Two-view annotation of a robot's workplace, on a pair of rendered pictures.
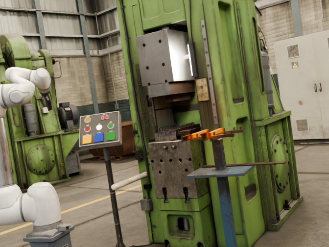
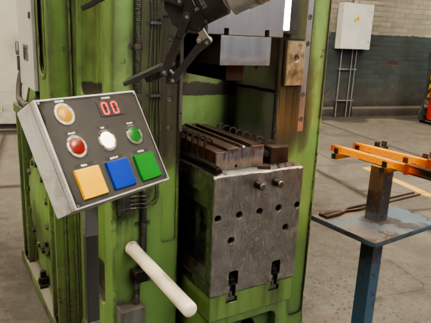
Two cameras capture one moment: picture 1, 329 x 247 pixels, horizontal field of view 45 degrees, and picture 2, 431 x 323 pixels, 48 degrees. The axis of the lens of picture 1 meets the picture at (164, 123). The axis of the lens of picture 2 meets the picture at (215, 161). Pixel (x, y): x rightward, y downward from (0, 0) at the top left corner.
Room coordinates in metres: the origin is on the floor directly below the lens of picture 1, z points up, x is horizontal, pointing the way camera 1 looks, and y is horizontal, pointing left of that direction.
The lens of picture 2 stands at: (2.50, 1.51, 1.37)
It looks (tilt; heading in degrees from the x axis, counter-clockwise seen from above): 15 degrees down; 297
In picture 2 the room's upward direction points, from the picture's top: 3 degrees clockwise
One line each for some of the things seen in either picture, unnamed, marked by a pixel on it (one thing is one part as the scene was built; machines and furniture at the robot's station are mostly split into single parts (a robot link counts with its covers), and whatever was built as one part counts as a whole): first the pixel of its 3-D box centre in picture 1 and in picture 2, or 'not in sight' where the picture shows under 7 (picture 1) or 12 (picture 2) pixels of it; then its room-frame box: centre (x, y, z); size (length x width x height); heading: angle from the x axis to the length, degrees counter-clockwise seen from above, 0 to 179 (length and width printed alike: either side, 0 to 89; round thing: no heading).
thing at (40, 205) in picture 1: (42, 202); not in sight; (2.20, 0.73, 0.77); 0.18 x 0.16 x 0.22; 93
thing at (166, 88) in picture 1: (172, 88); (213, 47); (3.34, -0.10, 1.32); 0.42 x 0.20 x 0.10; 148
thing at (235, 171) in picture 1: (221, 170); (375, 220); (2.73, -0.34, 0.70); 0.40 x 0.30 x 0.02; 63
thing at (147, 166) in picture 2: (110, 136); (146, 166); (3.25, 0.44, 1.01); 0.07 x 0.05 x 0.07; 83
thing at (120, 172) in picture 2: (99, 137); (120, 173); (3.26, 0.54, 1.01); 0.07 x 0.05 x 0.07; 83
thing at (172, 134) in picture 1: (178, 131); (210, 143); (3.34, -0.10, 0.96); 0.42 x 0.20 x 0.09; 148
